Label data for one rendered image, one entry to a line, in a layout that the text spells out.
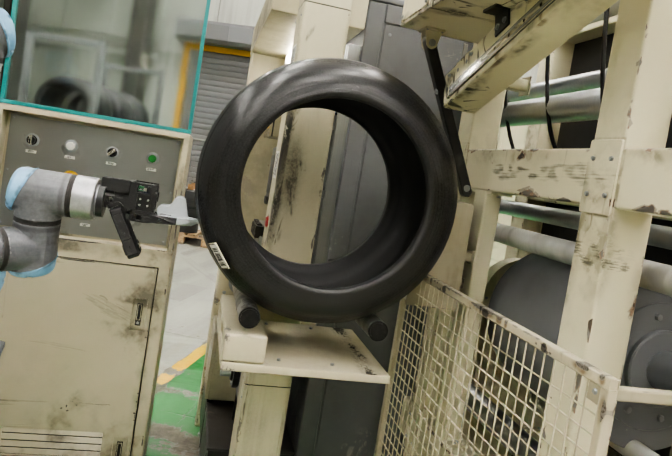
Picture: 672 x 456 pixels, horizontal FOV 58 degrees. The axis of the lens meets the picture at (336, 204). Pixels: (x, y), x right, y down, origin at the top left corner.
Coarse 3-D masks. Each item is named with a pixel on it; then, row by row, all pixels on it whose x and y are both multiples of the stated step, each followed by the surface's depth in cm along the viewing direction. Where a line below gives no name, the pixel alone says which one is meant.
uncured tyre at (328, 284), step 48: (240, 96) 123; (288, 96) 121; (336, 96) 123; (384, 96) 125; (240, 144) 120; (384, 144) 155; (432, 144) 128; (240, 192) 120; (432, 192) 129; (240, 240) 121; (384, 240) 157; (432, 240) 130; (240, 288) 126; (288, 288) 124; (336, 288) 128; (384, 288) 129
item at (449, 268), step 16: (464, 208) 165; (464, 224) 165; (448, 240) 164; (464, 240) 165; (448, 256) 165; (464, 256) 166; (432, 272) 164; (448, 272) 165; (416, 288) 164; (432, 288) 165; (416, 304) 164; (448, 304) 166
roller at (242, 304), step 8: (240, 296) 135; (240, 304) 129; (248, 304) 127; (256, 304) 132; (240, 312) 124; (248, 312) 124; (256, 312) 124; (240, 320) 124; (248, 320) 124; (256, 320) 125; (248, 328) 125
